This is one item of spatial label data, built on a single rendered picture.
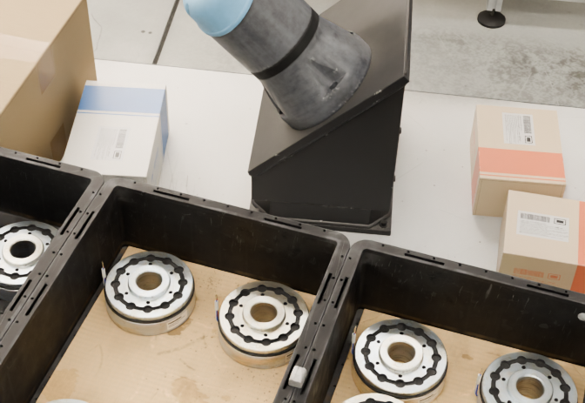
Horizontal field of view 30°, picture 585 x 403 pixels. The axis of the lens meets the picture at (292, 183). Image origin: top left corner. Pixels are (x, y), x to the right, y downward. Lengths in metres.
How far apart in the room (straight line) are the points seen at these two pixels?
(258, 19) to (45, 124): 0.39
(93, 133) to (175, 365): 0.46
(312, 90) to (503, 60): 1.69
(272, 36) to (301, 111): 0.11
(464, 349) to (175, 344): 0.33
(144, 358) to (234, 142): 0.53
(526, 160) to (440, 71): 1.42
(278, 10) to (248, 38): 0.05
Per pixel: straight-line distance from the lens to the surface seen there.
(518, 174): 1.56
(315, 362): 1.13
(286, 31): 1.38
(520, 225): 1.49
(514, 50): 3.10
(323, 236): 1.22
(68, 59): 1.63
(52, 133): 1.62
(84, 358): 1.25
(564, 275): 1.47
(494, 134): 1.62
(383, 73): 1.39
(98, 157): 1.53
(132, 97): 1.63
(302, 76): 1.40
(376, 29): 1.49
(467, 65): 3.02
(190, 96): 1.76
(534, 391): 1.23
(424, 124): 1.73
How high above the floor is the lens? 1.82
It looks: 44 degrees down
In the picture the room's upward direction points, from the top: 2 degrees clockwise
